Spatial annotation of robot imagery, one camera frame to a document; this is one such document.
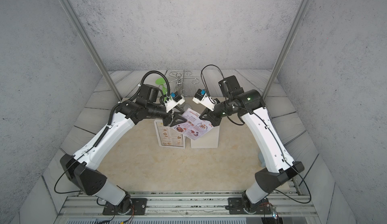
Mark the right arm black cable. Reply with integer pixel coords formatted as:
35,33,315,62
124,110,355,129
200,64,312,204

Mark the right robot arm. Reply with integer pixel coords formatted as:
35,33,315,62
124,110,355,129
193,75,304,214

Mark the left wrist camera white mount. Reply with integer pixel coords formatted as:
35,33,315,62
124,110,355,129
164,93,185,113

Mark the left metal frame post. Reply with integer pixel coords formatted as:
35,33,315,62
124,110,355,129
59,0,123,101

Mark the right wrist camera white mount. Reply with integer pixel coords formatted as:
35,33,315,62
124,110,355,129
192,89,220,112

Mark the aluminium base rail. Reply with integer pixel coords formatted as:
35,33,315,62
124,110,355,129
55,192,320,224

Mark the white menu rack right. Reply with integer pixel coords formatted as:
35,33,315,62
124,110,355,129
190,126,220,149

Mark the white menu rack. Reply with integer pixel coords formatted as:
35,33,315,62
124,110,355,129
154,119,186,149
190,126,220,149

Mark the white menu rack left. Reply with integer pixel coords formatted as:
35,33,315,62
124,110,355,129
154,119,186,149

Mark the right metal frame post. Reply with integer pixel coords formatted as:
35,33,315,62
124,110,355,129
263,0,311,99

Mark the dim sum inn menu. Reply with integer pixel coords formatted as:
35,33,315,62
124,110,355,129
155,124,184,148

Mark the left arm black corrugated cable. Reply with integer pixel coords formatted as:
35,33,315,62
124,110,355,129
90,70,171,149

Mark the green plastic wine glass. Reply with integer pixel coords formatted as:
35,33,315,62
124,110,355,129
155,77,167,95

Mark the chrome glass holder stand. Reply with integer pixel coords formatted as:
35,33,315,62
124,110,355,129
168,71,200,98

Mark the pink special menu sheet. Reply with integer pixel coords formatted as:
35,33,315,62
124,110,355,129
172,108,214,140

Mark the light blue cup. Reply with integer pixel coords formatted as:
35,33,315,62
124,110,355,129
258,152,266,168

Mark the metal frame post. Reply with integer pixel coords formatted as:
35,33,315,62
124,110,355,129
263,0,311,99
59,0,123,101

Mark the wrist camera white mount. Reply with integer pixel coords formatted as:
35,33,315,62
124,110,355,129
164,93,185,113
192,89,220,112

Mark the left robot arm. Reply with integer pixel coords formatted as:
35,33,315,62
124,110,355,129
60,84,186,215

